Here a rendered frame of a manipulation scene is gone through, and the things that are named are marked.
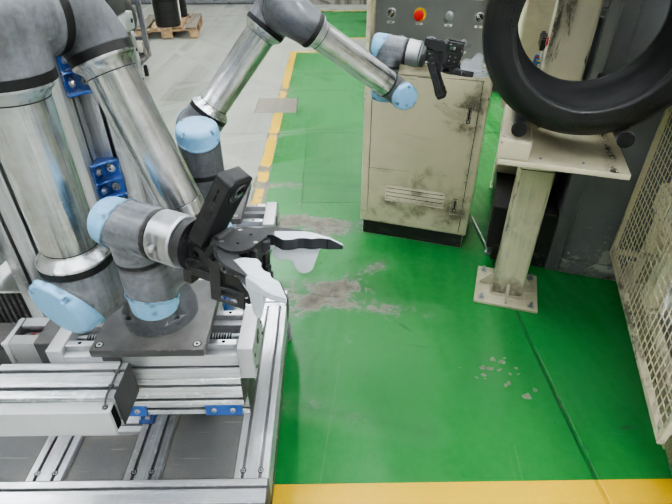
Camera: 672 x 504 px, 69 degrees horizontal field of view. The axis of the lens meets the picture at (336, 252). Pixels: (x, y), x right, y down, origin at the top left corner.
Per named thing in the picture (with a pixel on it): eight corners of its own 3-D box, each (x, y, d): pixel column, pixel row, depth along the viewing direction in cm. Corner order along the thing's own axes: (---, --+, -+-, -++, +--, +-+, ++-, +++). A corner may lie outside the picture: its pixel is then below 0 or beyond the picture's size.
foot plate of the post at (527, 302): (477, 267, 237) (479, 260, 235) (536, 277, 230) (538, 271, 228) (473, 301, 216) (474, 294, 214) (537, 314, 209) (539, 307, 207)
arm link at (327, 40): (286, -21, 114) (429, 88, 139) (277, -26, 122) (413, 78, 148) (261, 24, 118) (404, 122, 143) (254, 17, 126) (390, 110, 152)
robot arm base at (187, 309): (113, 337, 97) (99, 299, 91) (137, 289, 109) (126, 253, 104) (189, 336, 97) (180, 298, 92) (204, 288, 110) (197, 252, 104)
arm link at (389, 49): (373, 58, 155) (378, 29, 151) (406, 65, 153) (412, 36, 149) (367, 62, 149) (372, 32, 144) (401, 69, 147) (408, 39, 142)
